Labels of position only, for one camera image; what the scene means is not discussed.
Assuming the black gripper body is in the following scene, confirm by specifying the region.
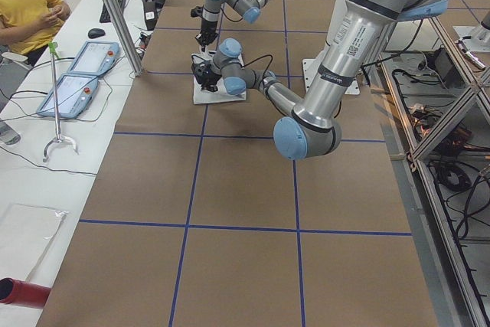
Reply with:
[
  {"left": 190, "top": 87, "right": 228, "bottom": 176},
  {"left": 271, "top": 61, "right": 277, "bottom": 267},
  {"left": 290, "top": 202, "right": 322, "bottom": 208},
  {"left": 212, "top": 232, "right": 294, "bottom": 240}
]
[
  {"left": 202, "top": 72, "right": 222, "bottom": 88},
  {"left": 201, "top": 18, "right": 218, "bottom": 38}
]

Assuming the grey cartoon print t-shirt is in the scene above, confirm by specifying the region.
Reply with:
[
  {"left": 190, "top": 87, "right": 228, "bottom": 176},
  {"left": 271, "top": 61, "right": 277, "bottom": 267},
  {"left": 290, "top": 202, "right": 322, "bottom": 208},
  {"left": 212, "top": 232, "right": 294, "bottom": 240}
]
[{"left": 191, "top": 51, "right": 247, "bottom": 105}]

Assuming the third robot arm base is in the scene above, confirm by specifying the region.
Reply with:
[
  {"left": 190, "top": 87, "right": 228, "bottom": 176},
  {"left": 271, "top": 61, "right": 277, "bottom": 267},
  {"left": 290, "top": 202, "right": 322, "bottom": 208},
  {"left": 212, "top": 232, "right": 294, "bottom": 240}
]
[{"left": 453, "top": 13, "right": 489, "bottom": 53}]

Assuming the black box with label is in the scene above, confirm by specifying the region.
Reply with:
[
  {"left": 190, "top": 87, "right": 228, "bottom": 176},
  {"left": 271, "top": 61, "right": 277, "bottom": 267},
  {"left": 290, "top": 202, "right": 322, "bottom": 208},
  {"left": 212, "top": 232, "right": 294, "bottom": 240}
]
[{"left": 142, "top": 0, "right": 158, "bottom": 31}]

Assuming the black keyboard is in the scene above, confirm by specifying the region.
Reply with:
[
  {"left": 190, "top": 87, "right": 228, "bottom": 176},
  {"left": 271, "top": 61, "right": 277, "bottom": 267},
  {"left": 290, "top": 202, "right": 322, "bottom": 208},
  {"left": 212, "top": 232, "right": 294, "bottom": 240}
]
[{"left": 99, "top": 0, "right": 129, "bottom": 24}]

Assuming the upper blue teach pendant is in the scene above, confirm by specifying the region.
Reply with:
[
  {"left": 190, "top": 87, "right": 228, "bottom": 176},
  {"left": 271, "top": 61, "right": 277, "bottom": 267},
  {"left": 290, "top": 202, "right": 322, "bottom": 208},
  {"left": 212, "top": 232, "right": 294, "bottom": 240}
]
[{"left": 68, "top": 40, "right": 120, "bottom": 76}]

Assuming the blue teach pendant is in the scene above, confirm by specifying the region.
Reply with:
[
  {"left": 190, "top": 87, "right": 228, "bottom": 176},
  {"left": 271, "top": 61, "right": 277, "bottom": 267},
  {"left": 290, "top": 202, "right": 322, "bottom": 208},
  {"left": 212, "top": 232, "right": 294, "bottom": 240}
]
[
  {"left": 68, "top": 40, "right": 120, "bottom": 76},
  {"left": 56, "top": 73, "right": 99, "bottom": 119}
]

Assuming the black computer mouse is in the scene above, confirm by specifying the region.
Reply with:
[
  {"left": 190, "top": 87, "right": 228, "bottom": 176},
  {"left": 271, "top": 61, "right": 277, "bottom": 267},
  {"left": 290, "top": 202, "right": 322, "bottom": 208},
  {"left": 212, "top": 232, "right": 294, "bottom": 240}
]
[{"left": 87, "top": 28, "right": 106, "bottom": 39}]

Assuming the lower blue teach pendant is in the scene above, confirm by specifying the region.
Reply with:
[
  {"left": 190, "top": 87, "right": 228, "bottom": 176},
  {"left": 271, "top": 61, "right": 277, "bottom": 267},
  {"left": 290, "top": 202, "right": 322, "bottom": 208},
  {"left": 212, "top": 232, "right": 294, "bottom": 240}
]
[{"left": 56, "top": 73, "right": 99, "bottom": 119}]

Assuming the metal reacher grabber tool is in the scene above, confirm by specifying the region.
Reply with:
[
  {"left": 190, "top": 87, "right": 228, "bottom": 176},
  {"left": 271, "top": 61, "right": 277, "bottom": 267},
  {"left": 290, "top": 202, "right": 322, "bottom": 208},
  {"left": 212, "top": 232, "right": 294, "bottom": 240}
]
[{"left": 43, "top": 41, "right": 78, "bottom": 163}]

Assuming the person in yellow shirt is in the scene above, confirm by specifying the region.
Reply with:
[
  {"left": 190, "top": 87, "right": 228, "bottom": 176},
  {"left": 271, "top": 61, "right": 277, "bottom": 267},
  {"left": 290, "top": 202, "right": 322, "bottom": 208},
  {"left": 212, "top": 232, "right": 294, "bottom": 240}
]
[{"left": 1, "top": 0, "right": 71, "bottom": 66}]

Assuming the clear plastic bag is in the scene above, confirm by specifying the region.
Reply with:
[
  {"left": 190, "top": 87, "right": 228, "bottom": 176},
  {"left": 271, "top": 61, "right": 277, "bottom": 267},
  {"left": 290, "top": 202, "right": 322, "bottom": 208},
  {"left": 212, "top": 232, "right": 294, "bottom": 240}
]
[{"left": 1, "top": 203, "right": 68, "bottom": 281}]

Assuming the red cylinder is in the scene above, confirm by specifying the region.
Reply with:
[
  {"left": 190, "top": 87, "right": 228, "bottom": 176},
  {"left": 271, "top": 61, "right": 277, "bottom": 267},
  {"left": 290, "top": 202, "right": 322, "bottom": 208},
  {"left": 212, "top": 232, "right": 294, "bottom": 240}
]
[{"left": 1, "top": 278, "right": 51, "bottom": 309}]

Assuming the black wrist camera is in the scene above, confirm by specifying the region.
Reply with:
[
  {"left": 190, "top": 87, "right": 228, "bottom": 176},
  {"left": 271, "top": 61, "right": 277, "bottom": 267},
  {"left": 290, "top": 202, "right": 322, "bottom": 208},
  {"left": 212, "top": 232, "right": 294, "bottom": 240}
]
[
  {"left": 191, "top": 60, "right": 213, "bottom": 85},
  {"left": 190, "top": 6, "right": 203, "bottom": 18}
]

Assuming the aluminium frame post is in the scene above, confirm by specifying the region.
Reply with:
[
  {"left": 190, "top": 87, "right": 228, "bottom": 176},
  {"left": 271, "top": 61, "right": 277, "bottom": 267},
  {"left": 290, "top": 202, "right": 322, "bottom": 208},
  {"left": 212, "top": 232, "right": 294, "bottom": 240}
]
[{"left": 103, "top": 0, "right": 142, "bottom": 77}]

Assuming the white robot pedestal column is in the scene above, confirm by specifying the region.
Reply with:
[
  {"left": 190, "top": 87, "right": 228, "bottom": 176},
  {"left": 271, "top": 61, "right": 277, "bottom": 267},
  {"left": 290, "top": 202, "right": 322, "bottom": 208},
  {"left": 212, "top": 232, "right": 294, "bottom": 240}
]
[{"left": 302, "top": 0, "right": 363, "bottom": 95}]

